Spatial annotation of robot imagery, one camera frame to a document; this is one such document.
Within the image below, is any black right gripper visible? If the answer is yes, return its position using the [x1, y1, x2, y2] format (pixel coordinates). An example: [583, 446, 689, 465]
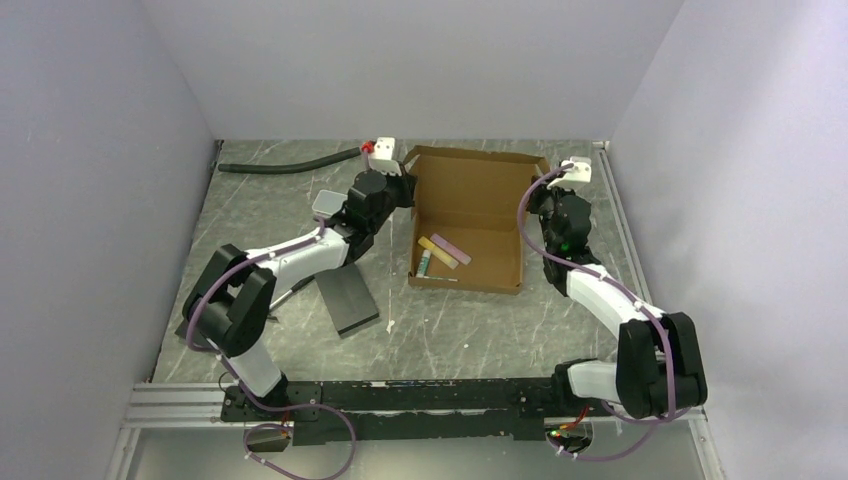
[524, 173, 576, 253]

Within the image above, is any brown cardboard paper box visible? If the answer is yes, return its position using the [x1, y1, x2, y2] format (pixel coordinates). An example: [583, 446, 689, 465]
[405, 145, 550, 295]

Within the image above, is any yellow glue stick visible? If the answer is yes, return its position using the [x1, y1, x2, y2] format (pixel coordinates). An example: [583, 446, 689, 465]
[417, 236, 459, 269]

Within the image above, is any green white glue stick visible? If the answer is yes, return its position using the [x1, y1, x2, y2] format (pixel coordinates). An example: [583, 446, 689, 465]
[415, 275, 459, 282]
[416, 249, 432, 278]

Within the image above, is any pink eraser bar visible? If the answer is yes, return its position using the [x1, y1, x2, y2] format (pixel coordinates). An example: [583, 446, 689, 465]
[430, 233, 472, 265]

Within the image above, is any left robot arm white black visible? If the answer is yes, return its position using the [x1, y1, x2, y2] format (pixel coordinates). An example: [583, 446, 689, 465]
[183, 170, 418, 420]

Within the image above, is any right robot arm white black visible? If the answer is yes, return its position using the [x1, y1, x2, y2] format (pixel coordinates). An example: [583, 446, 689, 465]
[518, 178, 708, 422]

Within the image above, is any black rectangular box centre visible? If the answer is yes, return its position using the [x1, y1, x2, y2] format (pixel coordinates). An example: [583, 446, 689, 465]
[315, 264, 380, 338]

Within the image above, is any black flat box left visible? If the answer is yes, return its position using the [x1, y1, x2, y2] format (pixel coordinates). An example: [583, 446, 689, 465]
[174, 319, 189, 342]

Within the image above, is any black foam tube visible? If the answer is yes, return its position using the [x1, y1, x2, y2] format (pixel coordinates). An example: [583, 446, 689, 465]
[217, 147, 360, 175]

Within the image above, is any small metal hammer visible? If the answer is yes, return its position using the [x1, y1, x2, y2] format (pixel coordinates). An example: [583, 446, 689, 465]
[269, 276, 315, 313]

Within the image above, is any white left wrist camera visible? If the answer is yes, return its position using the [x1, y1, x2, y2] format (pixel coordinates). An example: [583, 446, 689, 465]
[360, 137, 404, 176]

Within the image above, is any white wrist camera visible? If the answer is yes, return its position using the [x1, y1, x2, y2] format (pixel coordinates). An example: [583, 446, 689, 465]
[360, 137, 404, 176]
[558, 156, 592, 189]

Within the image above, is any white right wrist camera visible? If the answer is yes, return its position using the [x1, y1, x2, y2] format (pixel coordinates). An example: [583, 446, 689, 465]
[558, 156, 592, 189]

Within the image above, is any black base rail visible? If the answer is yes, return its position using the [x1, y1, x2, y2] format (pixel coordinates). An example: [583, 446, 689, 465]
[220, 377, 599, 446]

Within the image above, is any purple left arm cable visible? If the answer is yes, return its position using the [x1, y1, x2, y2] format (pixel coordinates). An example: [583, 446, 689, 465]
[184, 148, 359, 480]

